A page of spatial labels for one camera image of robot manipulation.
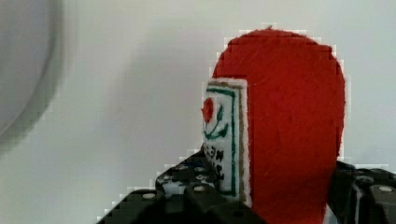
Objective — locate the grey round plate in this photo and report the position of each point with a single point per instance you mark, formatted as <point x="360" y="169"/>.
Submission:
<point x="30" y="31"/>

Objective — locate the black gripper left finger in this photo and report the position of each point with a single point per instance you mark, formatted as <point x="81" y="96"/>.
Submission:
<point x="184" y="194"/>

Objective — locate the red plush ketchup bottle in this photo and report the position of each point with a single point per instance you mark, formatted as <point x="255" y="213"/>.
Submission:
<point x="273" y="118"/>

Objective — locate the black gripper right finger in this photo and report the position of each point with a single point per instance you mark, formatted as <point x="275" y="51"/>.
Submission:
<point x="362" y="196"/>

